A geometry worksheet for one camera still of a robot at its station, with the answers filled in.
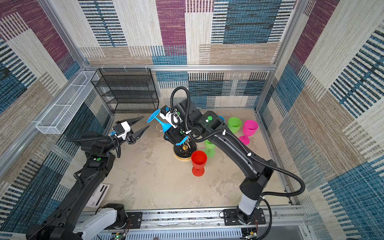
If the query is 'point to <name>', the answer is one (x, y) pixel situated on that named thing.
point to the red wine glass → (198, 158)
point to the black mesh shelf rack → (127, 90)
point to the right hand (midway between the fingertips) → (172, 135)
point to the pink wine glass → (250, 128)
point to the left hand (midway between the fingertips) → (144, 118)
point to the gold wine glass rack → (185, 151)
